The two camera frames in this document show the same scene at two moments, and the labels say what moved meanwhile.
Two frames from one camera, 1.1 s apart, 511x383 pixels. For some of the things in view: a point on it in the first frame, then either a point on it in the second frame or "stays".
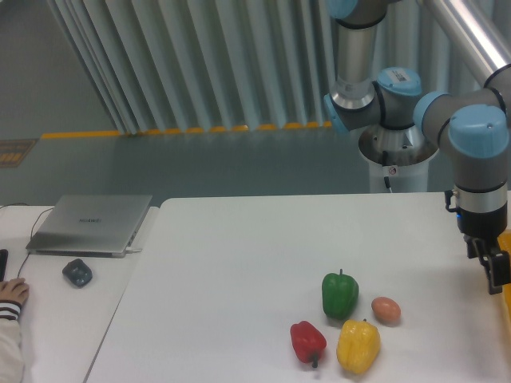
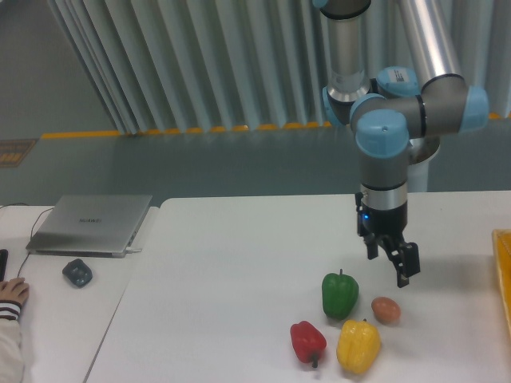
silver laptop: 98,226 stays
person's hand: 14,290 stays
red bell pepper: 308,341 stays
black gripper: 480,215 -> 386,223
